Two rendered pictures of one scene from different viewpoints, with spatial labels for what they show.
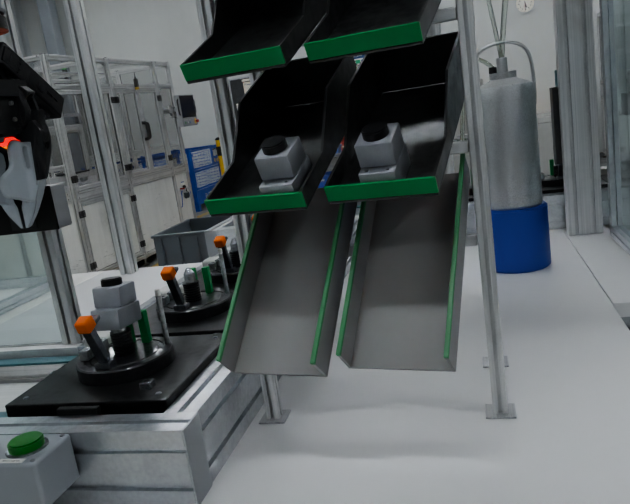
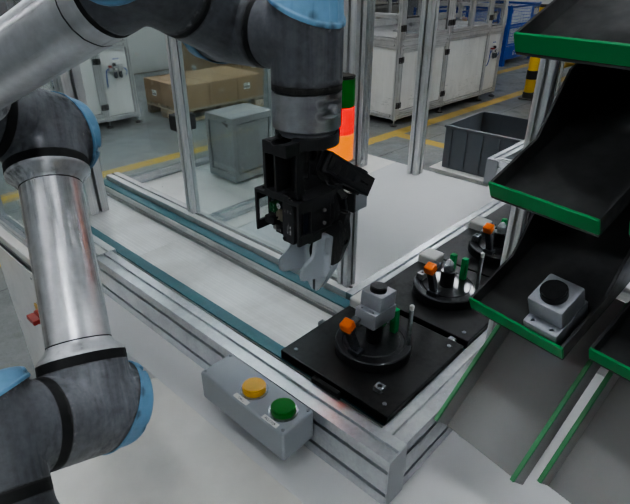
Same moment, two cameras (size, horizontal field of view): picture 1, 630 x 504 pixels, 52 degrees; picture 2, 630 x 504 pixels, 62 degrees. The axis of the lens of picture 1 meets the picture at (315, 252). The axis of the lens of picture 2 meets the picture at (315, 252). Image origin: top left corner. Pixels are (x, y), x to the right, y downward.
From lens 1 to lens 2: 35 cm
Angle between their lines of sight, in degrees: 31
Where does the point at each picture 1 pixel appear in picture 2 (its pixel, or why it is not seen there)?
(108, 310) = (369, 313)
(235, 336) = (458, 399)
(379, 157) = not seen: outside the picture
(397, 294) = (625, 446)
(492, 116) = not seen: outside the picture
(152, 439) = (366, 452)
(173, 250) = (459, 142)
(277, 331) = (495, 413)
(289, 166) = (560, 321)
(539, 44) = not seen: outside the picture
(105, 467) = (330, 443)
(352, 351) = (555, 473)
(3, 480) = (263, 429)
